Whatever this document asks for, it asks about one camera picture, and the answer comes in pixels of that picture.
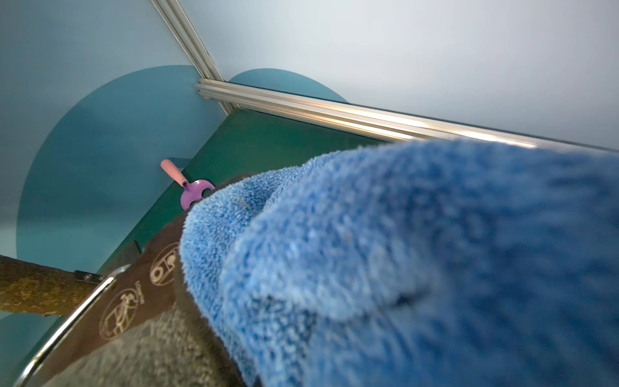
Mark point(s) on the left aluminium frame post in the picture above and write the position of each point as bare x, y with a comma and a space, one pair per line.
177, 21

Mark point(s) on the purple toy fork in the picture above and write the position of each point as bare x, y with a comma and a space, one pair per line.
192, 191

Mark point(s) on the blue grey cleaning cloth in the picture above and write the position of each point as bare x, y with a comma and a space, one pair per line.
415, 264

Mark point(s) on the black coffee machine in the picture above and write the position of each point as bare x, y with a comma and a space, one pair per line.
130, 300

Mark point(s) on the pink cherry blossom tree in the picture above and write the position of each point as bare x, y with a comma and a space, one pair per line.
28, 288

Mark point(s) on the horizontal aluminium frame bar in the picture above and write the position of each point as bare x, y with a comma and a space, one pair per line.
374, 123

